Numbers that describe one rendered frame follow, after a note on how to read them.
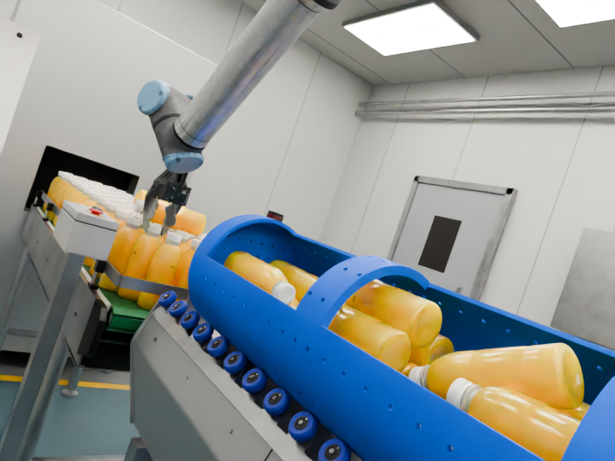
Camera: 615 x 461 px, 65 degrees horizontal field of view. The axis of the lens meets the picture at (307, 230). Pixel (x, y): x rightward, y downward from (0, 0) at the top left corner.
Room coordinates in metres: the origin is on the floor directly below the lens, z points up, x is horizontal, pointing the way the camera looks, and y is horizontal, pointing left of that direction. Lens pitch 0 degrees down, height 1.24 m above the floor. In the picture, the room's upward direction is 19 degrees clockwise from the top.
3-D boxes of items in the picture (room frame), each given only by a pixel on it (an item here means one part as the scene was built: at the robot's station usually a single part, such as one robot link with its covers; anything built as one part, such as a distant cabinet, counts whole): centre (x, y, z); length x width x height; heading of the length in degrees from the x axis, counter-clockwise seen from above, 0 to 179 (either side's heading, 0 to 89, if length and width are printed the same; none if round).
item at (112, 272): (1.83, 0.88, 0.96); 1.60 x 0.01 x 0.03; 37
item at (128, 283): (1.31, 0.24, 0.96); 0.40 x 0.01 x 0.03; 127
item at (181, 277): (1.33, 0.27, 1.00); 0.07 x 0.07 x 0.19
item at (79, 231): (1.23, 0.54, 1.05); 0.20 x 0.10 x 0.10; 37
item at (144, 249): (1.31, 0.40, 1.00); 0.07 x 0.07 x 0.19
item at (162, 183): (1.29, 0.38, 1.24); 0.09 x 0.08 x 0.12; 37
